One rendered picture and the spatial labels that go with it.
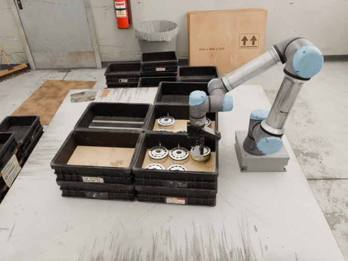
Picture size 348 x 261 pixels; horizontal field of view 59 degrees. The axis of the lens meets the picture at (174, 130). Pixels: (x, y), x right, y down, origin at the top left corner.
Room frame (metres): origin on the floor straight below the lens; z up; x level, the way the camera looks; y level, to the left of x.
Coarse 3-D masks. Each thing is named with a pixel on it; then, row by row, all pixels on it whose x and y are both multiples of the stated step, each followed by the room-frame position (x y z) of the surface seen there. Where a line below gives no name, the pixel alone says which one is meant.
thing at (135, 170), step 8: (144, 136) 1.30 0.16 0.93; (216, 144) 1.22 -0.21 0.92; (216, 152) 1.14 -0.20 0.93; (136, 160) 1.11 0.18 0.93; (216, 160) 1.10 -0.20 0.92; (136, 168) 1.05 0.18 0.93; (144, 168) 1.05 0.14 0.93; (216, 168) 1.03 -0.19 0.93; (184, 176) 1.01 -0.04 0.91; (192, 176) 1.01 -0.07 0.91; (200, 176) 1.00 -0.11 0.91; (208, 176) 1.00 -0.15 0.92; (216, 176) 1.00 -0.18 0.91
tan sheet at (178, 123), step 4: (156, 120) 1.60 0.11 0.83; (176, 120) 1.59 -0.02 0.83; (180, 120) 1.59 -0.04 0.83; (184, 120) 1.58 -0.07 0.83; (188, 120) 1.58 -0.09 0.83; (156, 124) 1.55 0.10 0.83; (176, 124) 1.54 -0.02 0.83; (180, 124) 1.54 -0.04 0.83; (184, 124) 1.54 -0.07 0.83; (212, 124) 1.53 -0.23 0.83; (156, 128) 1.51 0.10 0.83; (160, 128) 1.51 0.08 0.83; (172, 128) 1.50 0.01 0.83; (176, 128) 1.50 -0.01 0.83; (180, 128) 1.50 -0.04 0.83; (184, 128) 1.50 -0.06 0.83; (212, 128) 1.48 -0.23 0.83
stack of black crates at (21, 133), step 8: (8, 120) 2.28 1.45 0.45; (16, 120) 2.28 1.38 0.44; (24, 120) 2.27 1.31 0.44; (32, 120) 2.27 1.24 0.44; (0, 128) 2.13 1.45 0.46; (8, 128) 2.23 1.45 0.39; (16, 128) 2.24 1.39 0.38; (24, 128) 2.24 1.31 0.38; (32, 128) 2.10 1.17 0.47; (40, 128) 2.23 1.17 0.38; (16, 136) 2.12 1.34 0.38; (24, 136) 1.97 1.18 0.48; (32, 136) 2.07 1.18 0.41; (40, 136) 2.20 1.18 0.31; (24, 144) 1.93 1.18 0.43; (32, 144) 2.02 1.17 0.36; (24, 152) 1.90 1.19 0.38; (24, 160) 1.90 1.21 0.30
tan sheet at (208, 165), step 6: (168, 150) 1.30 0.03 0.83; (168, 156) 1.24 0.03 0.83; (144, 162) 1.21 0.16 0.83; (150, 162) 1.21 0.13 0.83; (168, 162) 1.20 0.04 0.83; (186, 162) 1.19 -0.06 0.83; (192, 162) 1.19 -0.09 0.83; (198, 162) 1.19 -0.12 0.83; (204, 162) 1.19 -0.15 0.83; (210, 162) 1.19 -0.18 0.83; (186, 168) 1.15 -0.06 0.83; (192, 168) 1.14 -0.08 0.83; (198, 168) 1.14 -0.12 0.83; (204, 168) 1.14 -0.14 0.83; (210, 168) 1.14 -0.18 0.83
